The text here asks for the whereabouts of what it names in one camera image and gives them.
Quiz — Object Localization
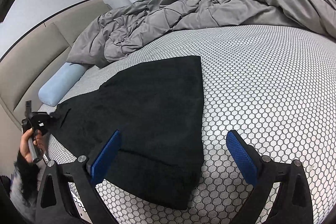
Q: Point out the black pants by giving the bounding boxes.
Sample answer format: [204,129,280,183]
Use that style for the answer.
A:
[50,56,204,210]

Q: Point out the person's left hand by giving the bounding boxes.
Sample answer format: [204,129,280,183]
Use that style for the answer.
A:
[19,128,45,163]

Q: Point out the light blue bolster pillow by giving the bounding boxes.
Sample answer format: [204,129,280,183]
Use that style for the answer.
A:
[38,62,89,106]

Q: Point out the beige upholstered headboard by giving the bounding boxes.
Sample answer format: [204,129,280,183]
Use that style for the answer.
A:
[1,0,111,128]

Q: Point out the white honeycomb pattern mattress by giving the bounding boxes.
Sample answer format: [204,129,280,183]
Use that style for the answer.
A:
[39,23,336,224]

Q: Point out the grey crumpled comforter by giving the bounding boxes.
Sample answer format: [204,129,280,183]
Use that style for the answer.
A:
[67,0,335,68]

